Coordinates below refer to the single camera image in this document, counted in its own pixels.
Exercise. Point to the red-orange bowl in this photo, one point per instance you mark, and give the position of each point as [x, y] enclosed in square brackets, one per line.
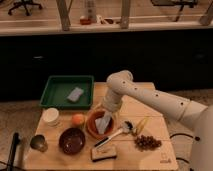
[91, 125]

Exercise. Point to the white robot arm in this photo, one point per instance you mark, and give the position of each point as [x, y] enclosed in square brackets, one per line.
[194, 115]

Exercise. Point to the black pole object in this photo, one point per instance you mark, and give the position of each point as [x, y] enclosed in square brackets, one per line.
[11, 158]

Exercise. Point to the yellow banana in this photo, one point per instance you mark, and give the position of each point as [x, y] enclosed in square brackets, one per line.
[140, 126]

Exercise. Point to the dark brown bowl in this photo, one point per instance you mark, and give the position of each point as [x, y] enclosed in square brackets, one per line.
[72, 141]

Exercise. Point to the orange fruit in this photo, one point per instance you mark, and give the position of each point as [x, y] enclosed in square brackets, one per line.
[77, 119]

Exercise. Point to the green plastic tray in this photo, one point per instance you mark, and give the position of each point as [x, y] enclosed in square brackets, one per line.
[58, 88]

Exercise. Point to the grey sponge in tray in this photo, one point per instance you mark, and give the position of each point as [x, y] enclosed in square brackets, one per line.
[75, 94]

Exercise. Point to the small metal cup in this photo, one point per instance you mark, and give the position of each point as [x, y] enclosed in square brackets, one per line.
[39, 143]

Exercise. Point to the brown sponge block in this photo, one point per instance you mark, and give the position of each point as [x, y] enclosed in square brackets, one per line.
[102, 153]

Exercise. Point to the bunch of grapes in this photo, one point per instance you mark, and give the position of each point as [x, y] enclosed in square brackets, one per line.
[147, 143]

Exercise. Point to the white cup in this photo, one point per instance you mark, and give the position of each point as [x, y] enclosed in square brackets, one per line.
[51, 116]

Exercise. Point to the spoon with black handle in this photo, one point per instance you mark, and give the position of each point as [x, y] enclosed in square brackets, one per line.
[125, 128]

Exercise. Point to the grey towel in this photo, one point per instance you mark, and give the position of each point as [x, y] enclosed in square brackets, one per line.
[103, 122]

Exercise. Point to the black office chair left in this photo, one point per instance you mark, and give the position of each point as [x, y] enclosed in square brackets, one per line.
[24, 3]

